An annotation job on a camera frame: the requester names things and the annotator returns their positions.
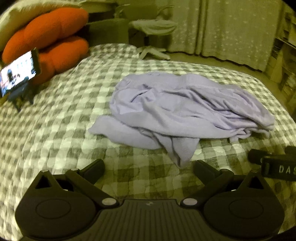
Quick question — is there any lavender garment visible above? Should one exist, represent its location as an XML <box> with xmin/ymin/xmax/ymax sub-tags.
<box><xmin>89</xmin><ymin>72</ymin><xmax>275</xmax><ymax>167</ymax></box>

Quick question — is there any grey white checkered bedspread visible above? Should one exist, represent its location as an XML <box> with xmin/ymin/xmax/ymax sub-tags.
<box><xmin>1</xmin><ymin>44</ymin><xmax>295</xmax><ymax>240</ymax></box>

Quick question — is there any shelf at right edge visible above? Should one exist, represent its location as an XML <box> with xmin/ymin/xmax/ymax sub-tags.
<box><xmin>265</xmin><ymin>10</ymin><xmax>295</xmax><ymax>106</ymax></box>

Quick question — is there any dark blue phone tripod stand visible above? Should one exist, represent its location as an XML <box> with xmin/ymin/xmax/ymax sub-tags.
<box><xmin>7</xmin><ymin>77</ymin><xmax>34</xmax><ymax>112</ymax></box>

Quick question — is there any smartphone showing video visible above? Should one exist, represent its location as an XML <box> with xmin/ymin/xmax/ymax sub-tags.
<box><xmin>1</xmin><ymin>48</ymin><xmax>41</xmax><ymax>97</ymax></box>

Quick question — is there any pale patterned curtain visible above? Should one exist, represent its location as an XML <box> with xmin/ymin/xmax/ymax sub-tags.
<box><xmin>156</xmin><ymin>0</ymin><xmax>283</xmax><ymax>71</ymax></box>

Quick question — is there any orange plush cushion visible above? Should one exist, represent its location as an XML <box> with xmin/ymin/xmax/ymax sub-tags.
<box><xmin>1</xmin><ymin>8</ymin><xmax>89</xmax><ymax>85</ymax></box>

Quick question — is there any white swivel office chair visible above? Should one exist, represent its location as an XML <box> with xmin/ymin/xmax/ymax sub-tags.
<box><xmin>114</xmin><ymin>3</ymin><xmax>177</xmax><ymax>60</ymax></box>

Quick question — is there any cream throw pillow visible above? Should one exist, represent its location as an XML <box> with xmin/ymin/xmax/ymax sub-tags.
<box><xmin>1</xmin><ymin>1</ymin><xmax>82</xmax><ymax>51</ymax></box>

